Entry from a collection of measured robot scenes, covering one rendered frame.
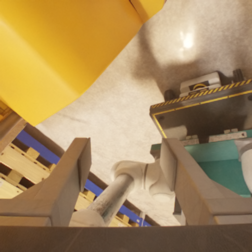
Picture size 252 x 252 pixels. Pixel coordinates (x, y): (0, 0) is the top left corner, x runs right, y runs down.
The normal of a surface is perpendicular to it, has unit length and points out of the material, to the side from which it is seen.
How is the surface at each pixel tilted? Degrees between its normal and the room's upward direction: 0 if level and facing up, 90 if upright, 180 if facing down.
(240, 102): 0
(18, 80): 0
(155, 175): 80
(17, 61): 0
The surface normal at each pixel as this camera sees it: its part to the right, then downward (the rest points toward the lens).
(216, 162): -0.49, -0.69
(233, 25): -0.26, 0.70
